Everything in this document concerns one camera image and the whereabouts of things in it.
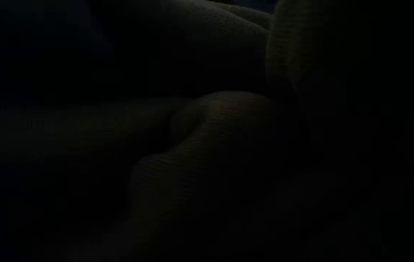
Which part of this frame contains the dark fabric garment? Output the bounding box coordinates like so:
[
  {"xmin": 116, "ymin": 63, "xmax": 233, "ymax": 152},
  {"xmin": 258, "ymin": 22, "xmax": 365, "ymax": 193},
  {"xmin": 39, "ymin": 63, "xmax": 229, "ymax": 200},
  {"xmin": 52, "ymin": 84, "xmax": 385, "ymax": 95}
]
[{"xmin": 0, "ymin": 0, "xmax": 414, "ymax": 262}]

